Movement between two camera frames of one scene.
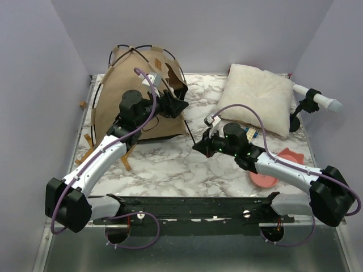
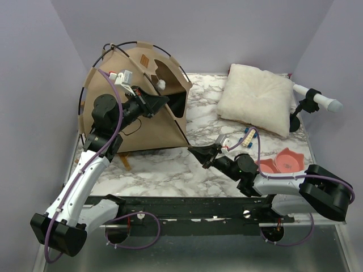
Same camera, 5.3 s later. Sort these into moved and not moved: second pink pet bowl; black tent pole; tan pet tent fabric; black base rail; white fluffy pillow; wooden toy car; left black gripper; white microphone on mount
Moved: tan pet tent fabric; black tent pole; left black gripper
Not moved: black base rail; wooden toy car; second pink pet bowl; white microphone on mount; white fluffy pillow
